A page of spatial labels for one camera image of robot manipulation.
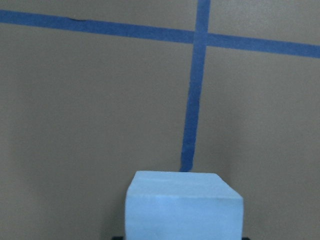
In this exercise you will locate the light blue foam block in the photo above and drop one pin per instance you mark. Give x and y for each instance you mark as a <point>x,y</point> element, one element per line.
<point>167,205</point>

